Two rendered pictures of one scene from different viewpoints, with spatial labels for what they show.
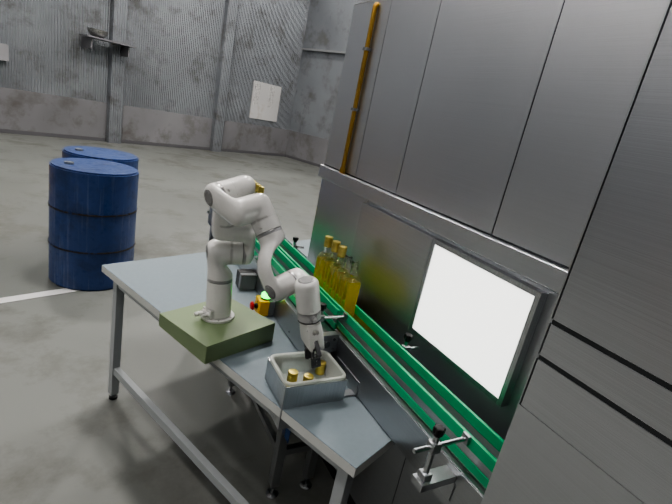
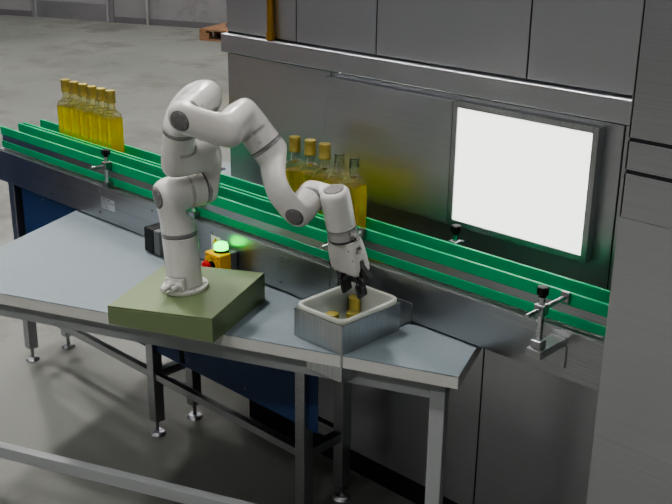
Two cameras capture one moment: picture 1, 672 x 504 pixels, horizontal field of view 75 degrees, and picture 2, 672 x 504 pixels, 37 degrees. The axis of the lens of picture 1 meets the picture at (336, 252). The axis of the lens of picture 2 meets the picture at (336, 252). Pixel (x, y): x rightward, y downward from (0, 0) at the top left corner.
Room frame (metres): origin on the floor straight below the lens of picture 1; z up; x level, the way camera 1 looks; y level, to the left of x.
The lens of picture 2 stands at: (-1.03, 0.71, 1.86)
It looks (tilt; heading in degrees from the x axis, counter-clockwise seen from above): 20 degrees down; 344
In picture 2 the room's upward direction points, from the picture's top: 1 degrees clockwise
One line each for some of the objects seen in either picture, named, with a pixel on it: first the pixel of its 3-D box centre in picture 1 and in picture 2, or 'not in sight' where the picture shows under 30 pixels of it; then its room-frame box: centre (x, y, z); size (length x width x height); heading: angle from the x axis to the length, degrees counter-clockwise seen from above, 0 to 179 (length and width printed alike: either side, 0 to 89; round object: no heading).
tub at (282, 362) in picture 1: (305, 376); (347, 315); (1.28, 0.01, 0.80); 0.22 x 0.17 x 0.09; 121
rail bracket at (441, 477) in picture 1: (435, 463); (545, 329); (0.88, -0.34, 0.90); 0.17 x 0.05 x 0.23; 121
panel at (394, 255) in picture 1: (420, 282); (447, 160); (1.44, -0.31, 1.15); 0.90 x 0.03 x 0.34; 31
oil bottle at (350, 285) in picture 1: (347, 299); (353, 211); (1.56, -0.08, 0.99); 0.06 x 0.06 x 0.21; 31
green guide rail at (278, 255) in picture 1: (263, 242); (157, 177); (2.24, 0.39, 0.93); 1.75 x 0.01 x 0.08; 31
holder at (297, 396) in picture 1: (312, 377); (354, 315); (1.29, -0.01, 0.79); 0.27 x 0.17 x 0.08; 121
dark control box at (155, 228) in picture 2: (245, 279); (161, 239); (2.01, 0.41, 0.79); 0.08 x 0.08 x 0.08; 31
